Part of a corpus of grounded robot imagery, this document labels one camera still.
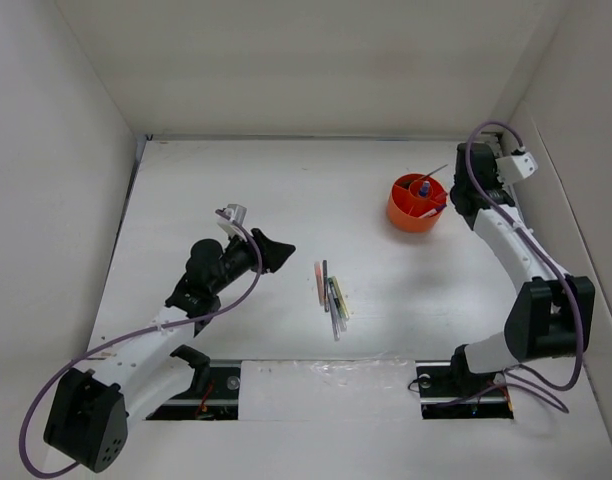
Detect clear lilac pen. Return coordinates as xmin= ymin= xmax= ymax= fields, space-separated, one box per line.
xmin=330 ymin=305 xmax=347 ymax=341

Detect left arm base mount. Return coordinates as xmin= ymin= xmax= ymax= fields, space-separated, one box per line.
xmin=148 ymin=362 xmax=241 ymax=421

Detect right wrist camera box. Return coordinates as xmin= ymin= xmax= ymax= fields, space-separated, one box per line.
xmin=496 ymin=151 xmax=538 ymax=186

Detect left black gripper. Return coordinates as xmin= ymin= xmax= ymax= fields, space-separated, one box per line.
xmin=209 ymin=227 xmax=293 ymax=294

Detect green-capped pen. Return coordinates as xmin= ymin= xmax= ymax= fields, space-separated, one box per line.
xmin=327 ymin=278 xmax=342 ymax=320

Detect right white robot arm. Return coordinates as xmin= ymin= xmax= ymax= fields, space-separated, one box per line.
xmin=448 ymin=143 xmax=595 ymax=396

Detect black thin pen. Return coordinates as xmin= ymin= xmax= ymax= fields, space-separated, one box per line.
xmin=321 ymin=259 xmax=330 ymax=312

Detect orange round organizer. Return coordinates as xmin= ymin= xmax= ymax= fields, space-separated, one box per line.
xmin=386 ymin=173 xmax=448 ymax=233

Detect black-handled scissors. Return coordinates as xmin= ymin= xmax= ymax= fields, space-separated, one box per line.
xmin=395 ymin=164 xmax=447 ymax=189

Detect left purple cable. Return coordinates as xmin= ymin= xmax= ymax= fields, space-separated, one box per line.
xmin=18 ymin=208 xmax=263 ymax=476

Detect small blue-capped glue bottle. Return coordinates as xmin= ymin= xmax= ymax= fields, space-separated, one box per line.
xmin=418 ymin=180 xmax=431 ymax=198

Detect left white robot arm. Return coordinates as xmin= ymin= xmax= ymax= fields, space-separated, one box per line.
xmin=43 ymin=228 xmax=296 ymax=473

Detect purple-capped white marker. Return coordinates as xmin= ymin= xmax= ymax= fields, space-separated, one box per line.
xmin=419 ymin=203 xmax=447 ymax=219

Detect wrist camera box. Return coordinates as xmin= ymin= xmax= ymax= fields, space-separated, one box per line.
xmin=217 ymin=204 xmax=247 ymax=238
xmin=496 ymin=151 xmax=538 ymax=186

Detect aluminium side rail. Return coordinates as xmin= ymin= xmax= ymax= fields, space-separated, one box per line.
xmin=472 ymin=142 xmax=534 ymax=229

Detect yellow highlighter pen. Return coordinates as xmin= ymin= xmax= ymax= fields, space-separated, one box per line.
xmin=331 ymin=276 xmax=349 ymax=321

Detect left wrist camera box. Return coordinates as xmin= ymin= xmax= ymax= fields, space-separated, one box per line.
xmin=217 ymin=204 xmax=247 ymax=238

